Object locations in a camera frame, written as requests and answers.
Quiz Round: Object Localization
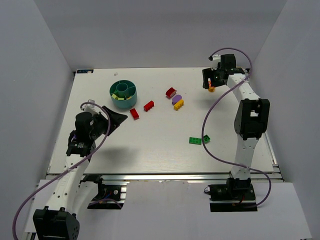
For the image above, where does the orange patterned round lego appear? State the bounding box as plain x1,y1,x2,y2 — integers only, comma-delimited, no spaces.
208,79,216,93

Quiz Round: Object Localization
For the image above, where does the yellow long lego brick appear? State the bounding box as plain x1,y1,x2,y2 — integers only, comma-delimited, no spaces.
173,99,184,111

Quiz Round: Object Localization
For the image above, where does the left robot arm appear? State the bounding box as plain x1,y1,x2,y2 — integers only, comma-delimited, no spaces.
32,104,128,240

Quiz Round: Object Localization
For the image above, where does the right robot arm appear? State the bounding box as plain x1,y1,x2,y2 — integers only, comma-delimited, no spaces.
202,54,270,201

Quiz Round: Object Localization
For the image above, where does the red flat lego brick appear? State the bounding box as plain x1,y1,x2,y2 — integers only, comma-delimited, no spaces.
129,108,140,120

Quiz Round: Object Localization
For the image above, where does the teal divided round container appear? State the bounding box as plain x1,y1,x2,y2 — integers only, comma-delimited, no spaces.
109,79,138,110

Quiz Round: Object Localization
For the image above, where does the red long lego brick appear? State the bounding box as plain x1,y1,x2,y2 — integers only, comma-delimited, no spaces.
143,100,155,112

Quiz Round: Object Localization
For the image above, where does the red arched lego brick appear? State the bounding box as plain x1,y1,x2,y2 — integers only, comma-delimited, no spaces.
165,87,177,99

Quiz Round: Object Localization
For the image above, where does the green small lego brick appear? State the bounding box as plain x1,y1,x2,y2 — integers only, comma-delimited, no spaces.
202,134,211,144

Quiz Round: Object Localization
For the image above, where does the green flat lego plate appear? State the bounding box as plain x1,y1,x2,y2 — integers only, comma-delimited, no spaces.
188,136,202,145

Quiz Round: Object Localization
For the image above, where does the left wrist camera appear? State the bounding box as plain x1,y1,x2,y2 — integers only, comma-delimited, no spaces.
80,99,97,115

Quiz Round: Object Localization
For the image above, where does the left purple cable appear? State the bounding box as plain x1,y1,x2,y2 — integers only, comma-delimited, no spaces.
11,102,123,240

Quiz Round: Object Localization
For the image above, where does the purple cable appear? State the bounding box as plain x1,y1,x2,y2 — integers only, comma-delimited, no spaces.
201,47,272,209
11,102,123,240

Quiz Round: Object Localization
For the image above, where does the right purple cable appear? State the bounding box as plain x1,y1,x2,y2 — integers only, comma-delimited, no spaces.
201,47,272,209

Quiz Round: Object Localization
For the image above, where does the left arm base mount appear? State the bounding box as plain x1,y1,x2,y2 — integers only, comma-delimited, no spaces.
82,174,125,210

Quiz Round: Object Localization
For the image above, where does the aluminium front table rail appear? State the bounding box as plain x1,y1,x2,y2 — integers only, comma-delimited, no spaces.
46,171,233,183

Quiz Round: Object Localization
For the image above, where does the aluminium table rail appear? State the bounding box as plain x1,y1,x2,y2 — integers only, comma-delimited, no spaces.
46,171,233,183
251,131,285,183

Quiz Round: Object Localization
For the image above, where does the aluminium right table rail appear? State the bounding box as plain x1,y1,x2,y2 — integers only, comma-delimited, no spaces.
251,131,285,183

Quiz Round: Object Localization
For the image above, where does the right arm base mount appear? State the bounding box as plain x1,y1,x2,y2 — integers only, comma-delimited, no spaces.
203,184,258,213

